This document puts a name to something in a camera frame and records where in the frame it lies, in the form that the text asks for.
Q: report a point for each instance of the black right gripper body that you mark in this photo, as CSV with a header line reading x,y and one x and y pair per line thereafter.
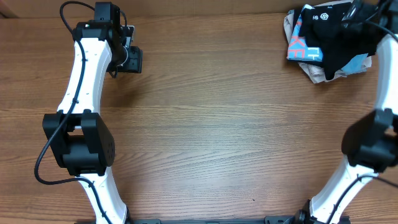
x,y
362,12

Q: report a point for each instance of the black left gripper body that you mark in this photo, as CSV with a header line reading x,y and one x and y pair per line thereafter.
x,y
133,61

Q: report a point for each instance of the black t-shirt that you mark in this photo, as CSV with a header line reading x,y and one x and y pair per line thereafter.
x,y
321,27

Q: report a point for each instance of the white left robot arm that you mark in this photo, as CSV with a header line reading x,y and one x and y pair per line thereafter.
x,y
79,139

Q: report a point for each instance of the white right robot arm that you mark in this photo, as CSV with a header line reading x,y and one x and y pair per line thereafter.
x,y
367,148

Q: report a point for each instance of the light blue printed t-shirt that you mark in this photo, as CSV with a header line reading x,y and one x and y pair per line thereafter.
x,y
299,51

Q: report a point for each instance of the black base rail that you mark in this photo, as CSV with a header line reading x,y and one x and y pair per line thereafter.
x,y
266,220

